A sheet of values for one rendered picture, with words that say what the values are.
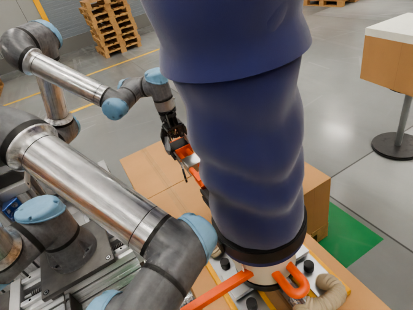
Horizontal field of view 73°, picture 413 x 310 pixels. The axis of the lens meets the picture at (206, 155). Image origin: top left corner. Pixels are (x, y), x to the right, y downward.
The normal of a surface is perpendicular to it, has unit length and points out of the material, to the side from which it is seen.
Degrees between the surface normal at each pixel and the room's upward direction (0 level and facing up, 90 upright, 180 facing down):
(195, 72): 78
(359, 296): 0
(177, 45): 102
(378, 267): 0
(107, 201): 38
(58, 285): 0
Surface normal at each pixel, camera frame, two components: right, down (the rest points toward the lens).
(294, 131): 0.52, 0.18
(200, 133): -0.70, 0.37
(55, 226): 0.81, 0.17
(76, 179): 0.00, -0.31
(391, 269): -0.21, -0.79
